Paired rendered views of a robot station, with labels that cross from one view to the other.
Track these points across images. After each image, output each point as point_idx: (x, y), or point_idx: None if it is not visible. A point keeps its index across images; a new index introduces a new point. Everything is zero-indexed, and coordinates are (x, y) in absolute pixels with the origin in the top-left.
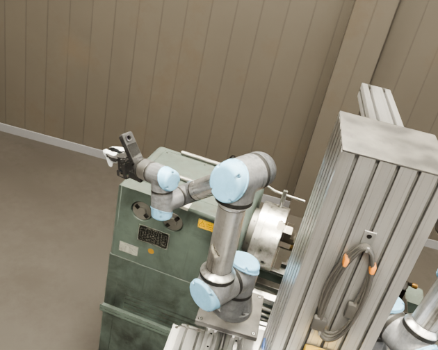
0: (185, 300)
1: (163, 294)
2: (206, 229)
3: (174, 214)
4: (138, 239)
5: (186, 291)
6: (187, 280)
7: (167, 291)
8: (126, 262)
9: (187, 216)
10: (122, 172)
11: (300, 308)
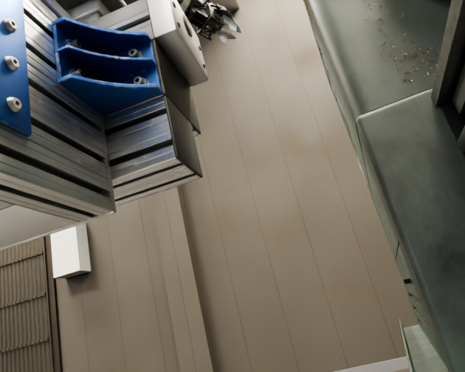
0: (386, 218)
1: (390, 235)
2: (306, 9)
3: (318, 46)
4: (351, 141)
5: (374, 187)
6: (362, 155)
7: (384, 218)
8: (374, 203)
9: (311, 26)
10: (201, 32)
11: None
